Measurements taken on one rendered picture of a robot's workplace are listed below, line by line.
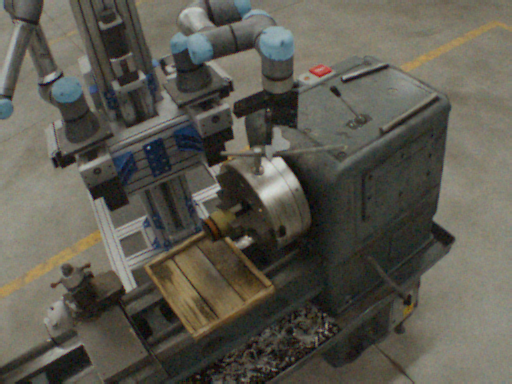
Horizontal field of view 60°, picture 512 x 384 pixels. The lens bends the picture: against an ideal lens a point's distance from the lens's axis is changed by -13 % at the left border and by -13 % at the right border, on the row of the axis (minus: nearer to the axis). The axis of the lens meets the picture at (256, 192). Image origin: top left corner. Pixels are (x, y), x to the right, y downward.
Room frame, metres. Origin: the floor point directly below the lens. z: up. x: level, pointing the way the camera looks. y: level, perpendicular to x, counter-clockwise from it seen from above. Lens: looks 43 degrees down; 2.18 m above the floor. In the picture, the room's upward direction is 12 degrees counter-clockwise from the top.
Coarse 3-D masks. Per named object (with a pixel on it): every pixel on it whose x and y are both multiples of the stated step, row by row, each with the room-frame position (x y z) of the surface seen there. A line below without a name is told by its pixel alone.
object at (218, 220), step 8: (208, 216) 1.08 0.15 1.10; (216, 216) 1.06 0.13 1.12; (224, 216) 1.05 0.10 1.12; (232, 216) 1.06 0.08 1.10; (208, 224) 1.04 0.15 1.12; (216, 224) 1.04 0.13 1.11; (224, 224) 1.04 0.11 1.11; (208, 232) 1.07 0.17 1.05; (216, 232) 1.02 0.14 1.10; (224, 232) 1.02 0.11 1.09; (232, 232) 1.03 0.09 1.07; (216, 240) 1.02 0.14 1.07
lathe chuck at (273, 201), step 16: (240, 160) 1.16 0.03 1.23; (240, 176) 1.10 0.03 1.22; (256, 176) 1.08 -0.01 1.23; (272, 176) 1.07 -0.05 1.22; (256, 192) 1.03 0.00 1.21; (272, 192) 1.03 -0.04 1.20; (288, 192) 1.04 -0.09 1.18; (240, 208) 1.15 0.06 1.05; (256, 208) 1.05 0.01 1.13; (272, 208) 1.00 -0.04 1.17; (288, 208) 1.01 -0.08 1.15; (272, 224) 0.98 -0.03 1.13; (288, 224) 0.99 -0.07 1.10; (256, 240) 1.09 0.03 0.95; (272, 240) 0.99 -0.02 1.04; (288, 240) 0.99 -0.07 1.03
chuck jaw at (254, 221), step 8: (240, 216) 1.06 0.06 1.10; (248, 216) 1.05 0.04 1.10; (256, 216) 1.05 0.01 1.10; (232, 224) 1.03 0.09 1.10; (240, 224) 1.03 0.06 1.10; (248, 224) 1.02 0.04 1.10; (256, 224) 1.01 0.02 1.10; (264, 224) 1.01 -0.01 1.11; (240, 232) 1.02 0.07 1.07; (248, 232) 1.00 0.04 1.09; (256, 232) 0.99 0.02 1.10; (264, 232) 0.98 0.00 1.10; (272, 232) 0.99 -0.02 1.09; (280, 232) 0.98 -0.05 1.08; (264, 240) 0.97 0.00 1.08
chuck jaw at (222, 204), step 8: (216, 176) 1.16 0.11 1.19; (224, 176) 1.14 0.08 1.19; (232, 176) 1.15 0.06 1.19; (224, 184) 1.13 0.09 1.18; (232, 184) 1.13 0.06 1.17; (216, 192) 1.13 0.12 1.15; (224, 192) 1.11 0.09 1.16; (232, 192) 1.12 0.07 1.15; (240, 192) 1.12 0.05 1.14; (224, 200) 1.10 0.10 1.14; (232, 200) 1.10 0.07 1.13; (240, 200) 1.11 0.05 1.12; (216, 208) 1.11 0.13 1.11; (224, 208) 1.08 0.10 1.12
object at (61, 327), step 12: (60, 300) 1.01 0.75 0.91; (120, 300) 0.99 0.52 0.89; (48, 312) 0.97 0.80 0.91; (60, 312) 0.96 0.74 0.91; (48, 324) 0.92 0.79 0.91; (60, 324) 0.91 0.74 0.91; (72, 324) 0.90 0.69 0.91; (132, 324) 0.86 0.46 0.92; (60, 336) 0.87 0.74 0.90; (72, 336) 0.88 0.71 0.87; (156, 360) 0.72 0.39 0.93; (96, 372) 0.71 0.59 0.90; (144, 372) 0.68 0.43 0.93; (156, 372) 0.68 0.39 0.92
